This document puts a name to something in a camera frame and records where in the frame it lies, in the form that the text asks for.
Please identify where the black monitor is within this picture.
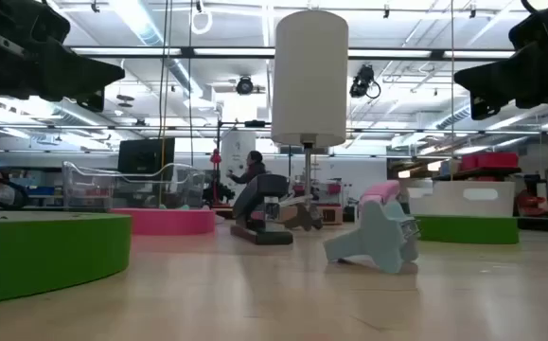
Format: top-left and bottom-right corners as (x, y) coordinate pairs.
(117, 137), (177, 175)

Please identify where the pink tape roll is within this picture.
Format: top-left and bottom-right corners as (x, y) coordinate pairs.
(111, 206), (217, 237)

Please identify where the clear plastic object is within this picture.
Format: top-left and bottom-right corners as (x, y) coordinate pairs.
(277, 191), (313, 209)

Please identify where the white shade wooden base lamp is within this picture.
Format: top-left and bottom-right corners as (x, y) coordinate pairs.
(271, 9), (349, 226)

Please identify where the person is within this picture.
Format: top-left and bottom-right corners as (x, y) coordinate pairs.
(227, 150), (268, 186)
(0, 169), (19, 206)

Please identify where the dark grey staple remover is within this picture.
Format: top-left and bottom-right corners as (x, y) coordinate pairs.
(283, 202), (325, 232)

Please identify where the clear plastic bin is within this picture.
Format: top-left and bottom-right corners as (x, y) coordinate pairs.
(62, 160), (207, 213)

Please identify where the red plastic storage bin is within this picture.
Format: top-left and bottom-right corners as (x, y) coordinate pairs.
(459, 151), (521, 171)

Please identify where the red stand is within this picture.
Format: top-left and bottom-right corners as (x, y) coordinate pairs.
(209, 148), (222, 207)

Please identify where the white hanging ring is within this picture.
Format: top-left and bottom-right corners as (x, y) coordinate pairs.
(189, 8), (214, 36)

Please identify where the white plastic bin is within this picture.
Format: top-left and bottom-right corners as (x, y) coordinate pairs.
(406, 179), (517, 219)

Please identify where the pink stapler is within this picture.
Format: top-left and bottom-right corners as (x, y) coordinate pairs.
(357, 179), (401, 209)

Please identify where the black hanging camera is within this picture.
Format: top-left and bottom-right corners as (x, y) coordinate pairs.
(348, 63), (382, 100)

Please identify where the thick black cable loop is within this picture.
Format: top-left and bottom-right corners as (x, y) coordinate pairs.
(0, 163), (31, 210)

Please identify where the overhead frame light bar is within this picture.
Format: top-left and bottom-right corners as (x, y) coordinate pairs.
(67, 45), (516, 62)

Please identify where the black hanging spotlight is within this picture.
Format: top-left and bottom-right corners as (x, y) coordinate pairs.
(235, 75), (255, 97)

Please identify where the green tape roll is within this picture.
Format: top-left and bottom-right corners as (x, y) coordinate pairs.
(414, 214), (521, 245)
(0, 210), (133, 307)

